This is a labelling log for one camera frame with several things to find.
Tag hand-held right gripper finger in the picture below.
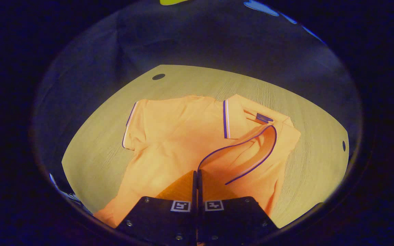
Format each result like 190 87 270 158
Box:
197 169 280 246
115 170 197 246

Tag orange T-shirt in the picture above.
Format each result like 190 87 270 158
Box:
94 94 301 229

